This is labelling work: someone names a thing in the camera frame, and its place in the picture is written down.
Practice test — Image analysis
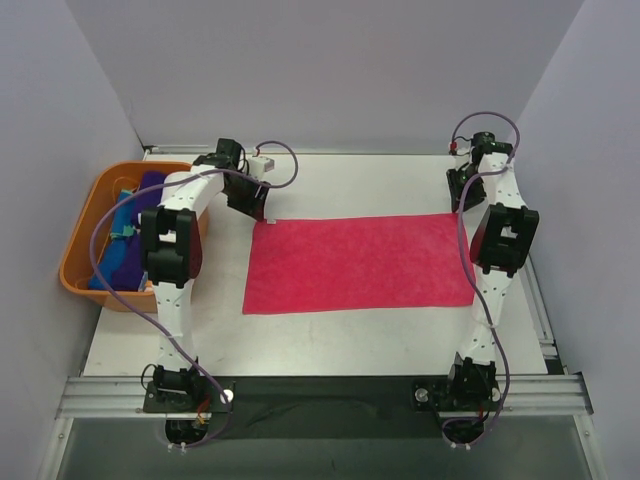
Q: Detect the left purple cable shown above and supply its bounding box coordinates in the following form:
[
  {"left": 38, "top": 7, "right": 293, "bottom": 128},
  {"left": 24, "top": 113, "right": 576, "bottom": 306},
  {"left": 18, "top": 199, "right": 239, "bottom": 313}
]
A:
[{"left": 89, "top": 140, "right": 300, "bottom": 450}]

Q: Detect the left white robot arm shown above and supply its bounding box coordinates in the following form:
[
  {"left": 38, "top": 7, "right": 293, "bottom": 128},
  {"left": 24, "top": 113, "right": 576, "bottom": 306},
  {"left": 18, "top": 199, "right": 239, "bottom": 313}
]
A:
[{"left": 139, "top": 139, "right": 275, "bottom": 412}]

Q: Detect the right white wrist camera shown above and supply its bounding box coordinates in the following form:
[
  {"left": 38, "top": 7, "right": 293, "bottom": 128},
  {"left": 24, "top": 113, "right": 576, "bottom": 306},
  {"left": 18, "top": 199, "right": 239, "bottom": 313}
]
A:
[{"left": 454, "top": 145, "right": 482, "bottom": 166}]

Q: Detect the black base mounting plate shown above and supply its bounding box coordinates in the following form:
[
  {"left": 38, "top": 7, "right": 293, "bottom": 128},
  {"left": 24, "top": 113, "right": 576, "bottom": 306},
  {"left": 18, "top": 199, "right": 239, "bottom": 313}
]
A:
[{"left": 143, "top": 375, "right": 501, "bottom": 444}]

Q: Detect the purple cable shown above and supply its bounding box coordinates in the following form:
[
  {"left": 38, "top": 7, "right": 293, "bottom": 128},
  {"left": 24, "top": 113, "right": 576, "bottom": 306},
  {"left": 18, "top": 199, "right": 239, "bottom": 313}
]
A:
[
  {"left": 439, "top": 110, "right": 521, "bottom": 447},
  {"left": 89, "top": 140, "right": 300, "bottom": 450}
]

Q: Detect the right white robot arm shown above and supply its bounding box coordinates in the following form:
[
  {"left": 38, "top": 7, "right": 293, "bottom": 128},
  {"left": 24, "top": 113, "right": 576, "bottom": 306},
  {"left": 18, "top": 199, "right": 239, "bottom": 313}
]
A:
[{"left": 443, "top": 131, "right": 540, "bottom": 411}]

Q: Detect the pink towel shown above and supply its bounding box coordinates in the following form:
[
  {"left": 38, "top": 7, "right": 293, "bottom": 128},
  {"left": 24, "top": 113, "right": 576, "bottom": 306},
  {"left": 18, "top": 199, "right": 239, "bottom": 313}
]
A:
[{"left": 243, "top": 213, "right": 474, "bottom": 315}]

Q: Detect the orange plastic basket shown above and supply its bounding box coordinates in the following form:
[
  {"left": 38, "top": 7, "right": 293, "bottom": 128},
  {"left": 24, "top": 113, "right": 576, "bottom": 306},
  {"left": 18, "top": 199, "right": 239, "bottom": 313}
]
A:
[{"left": 59, "top": 161, "right": 209, "bottom": 313}]

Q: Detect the blue rolled towel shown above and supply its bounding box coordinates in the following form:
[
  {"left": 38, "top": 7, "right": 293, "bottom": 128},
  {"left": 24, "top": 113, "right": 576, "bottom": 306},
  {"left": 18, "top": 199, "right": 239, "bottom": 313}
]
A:
[{"left": 98, "top": 200, "right": 136, "bottom": 282}]

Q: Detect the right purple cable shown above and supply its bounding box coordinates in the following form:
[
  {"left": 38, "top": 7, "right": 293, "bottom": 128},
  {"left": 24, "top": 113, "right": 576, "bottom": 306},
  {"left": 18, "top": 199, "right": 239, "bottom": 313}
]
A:
[{"left": 439, "top": 110, "right": 521, "bottom": 447}]

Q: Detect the dark purple rolled towel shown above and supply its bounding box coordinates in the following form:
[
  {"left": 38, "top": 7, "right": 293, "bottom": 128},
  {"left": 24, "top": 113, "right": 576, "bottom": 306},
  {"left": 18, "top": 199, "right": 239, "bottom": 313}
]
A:
[{"left": 111, "top": 234, "right": 147, "bottom": 292}]

